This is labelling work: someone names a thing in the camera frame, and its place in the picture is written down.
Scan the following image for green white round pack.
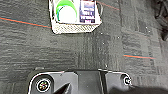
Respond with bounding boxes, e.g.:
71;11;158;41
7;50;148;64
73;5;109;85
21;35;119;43
54;0;80;24

